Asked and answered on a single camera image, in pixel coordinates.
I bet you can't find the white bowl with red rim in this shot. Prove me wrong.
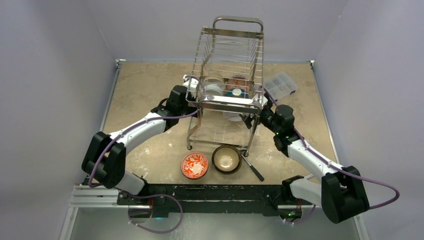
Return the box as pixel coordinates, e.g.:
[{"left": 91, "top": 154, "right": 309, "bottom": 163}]
[{"left": 222, "top": 111, "right": 243, "bottom": 122}]

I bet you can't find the white and teal bowl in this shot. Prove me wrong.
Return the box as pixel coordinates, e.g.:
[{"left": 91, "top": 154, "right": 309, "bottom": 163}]
[{"left": 225, "top": 87, "right": 249, "bottom": 99}]

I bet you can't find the stainless steel dish rack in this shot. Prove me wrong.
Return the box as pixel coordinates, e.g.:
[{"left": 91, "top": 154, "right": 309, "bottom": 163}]
[{"left": 186, "top": 15, "right": 266, "bottom": 153}]

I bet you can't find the orange floral patterned bowl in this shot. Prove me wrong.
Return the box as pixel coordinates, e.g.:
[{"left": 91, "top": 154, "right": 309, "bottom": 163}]
[{"left": 180, "top": 152, "right": 209, "bottom": 180}]

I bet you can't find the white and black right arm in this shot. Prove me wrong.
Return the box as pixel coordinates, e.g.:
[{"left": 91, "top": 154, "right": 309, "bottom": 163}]
[{"left": 259, "top": 94, "right": 371, "bottom": 224}]

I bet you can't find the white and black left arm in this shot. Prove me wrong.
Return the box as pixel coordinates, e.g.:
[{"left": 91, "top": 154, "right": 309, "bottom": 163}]
[{"left": 81, "top": 85, "right": 198, "bottom": 205}]

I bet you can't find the clear plastic compartment box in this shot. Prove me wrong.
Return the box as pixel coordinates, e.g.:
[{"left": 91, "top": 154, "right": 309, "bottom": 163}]
[{"left": 263, "top": 71, "right": 299, "bottom": 100}]

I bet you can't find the dark brown glazed bowl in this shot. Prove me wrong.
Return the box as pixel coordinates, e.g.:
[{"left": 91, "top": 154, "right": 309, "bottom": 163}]
[{"left": 211, "top": 145, "right": 242, "bottom": 175}]

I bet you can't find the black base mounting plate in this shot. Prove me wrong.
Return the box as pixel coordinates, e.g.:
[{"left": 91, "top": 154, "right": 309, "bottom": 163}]
[{"left": 117, "top": 183, "right": 311, "bottom": 218}]

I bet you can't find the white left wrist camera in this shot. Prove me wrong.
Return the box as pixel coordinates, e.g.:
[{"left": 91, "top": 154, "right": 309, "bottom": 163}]
[{"left": 182, "top": 74, "right": 199, "bottom": 88}]

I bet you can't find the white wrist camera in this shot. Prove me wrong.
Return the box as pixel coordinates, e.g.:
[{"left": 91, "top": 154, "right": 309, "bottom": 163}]
[
  {"left": 254, "top": 85, "right": 268, "bottom": 101},
  {"left": 182, "top": 74, "right": 199, "bottom": 88}
]

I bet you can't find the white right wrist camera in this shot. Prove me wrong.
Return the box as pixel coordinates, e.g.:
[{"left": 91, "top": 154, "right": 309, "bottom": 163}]
[{"left": 254, "top": 85, "right": 268, "bottom": 101}]

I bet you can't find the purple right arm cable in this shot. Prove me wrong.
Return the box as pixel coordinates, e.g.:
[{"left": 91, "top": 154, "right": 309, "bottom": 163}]
[{"left": 263, "top": 87, "right": 401, "bottom": 226}]

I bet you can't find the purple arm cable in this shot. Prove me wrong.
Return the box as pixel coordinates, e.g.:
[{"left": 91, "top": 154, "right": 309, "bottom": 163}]
[
  {"left": 263, "top": 87, "right": 401, "bottom": 226},
  {"left": 87, "top": 75, "right": 208, "bottom": 235}
]

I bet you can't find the black-handled claw hammer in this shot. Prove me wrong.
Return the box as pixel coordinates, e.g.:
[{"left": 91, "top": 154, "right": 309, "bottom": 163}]
[{"left": 241, "top": 150, "right": 265, "bottom": 182}]

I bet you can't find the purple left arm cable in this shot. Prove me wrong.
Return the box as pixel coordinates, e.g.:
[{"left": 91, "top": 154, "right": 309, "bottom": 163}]
[{"left": 87, "top": 75, "right": 208, "bottom": 235}]

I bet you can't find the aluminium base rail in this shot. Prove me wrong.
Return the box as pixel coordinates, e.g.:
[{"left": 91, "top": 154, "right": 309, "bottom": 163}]
[{"left": 59, "top": 58, "right": 370, "bottom": 240}]

